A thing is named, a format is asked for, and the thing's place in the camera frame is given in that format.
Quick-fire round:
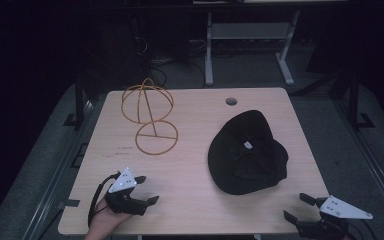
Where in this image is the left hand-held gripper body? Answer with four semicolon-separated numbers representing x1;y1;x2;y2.
104;166;149;216

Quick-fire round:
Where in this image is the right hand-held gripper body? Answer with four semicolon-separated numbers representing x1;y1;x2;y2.
295;195;374;240

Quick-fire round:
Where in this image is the golden wire hat stand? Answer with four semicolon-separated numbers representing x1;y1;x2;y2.
120;77;180;156

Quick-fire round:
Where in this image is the black hat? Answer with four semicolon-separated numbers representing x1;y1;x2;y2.
207;109;290;196

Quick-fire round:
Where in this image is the person's left hand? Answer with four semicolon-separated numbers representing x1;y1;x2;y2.
84;197;134;240

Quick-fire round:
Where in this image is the black metal stand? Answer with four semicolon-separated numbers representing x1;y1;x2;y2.
329;68;376;131
63;71;96;129

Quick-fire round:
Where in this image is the black cable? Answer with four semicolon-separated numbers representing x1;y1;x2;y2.
87;171;122;229

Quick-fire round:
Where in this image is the bundle of floor cables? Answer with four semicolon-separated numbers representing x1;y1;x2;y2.
131;19;208;89

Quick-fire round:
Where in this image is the grey metal table frame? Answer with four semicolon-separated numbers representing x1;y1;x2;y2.
203;9;302;87

